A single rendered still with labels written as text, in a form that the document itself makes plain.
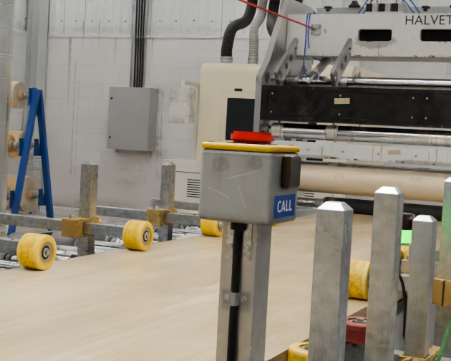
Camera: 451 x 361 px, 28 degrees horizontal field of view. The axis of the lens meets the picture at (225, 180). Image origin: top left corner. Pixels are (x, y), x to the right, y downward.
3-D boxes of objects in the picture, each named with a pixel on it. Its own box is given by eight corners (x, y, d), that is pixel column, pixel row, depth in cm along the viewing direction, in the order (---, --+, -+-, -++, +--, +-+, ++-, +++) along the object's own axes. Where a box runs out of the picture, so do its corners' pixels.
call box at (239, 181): (296, 228, 84) (301, 145, 84) (268, 234, 78) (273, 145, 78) (228, 221, 87) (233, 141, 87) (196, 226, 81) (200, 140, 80)
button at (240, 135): (280, 151, 83) (280, 133, 83) (263, 151, 80) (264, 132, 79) (240, 149, 85) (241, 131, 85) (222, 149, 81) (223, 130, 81)
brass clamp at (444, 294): (470, 299, 182) (472, 274, 182) (458, 309, 170) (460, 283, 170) (440, 295, 185) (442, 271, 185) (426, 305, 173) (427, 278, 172)
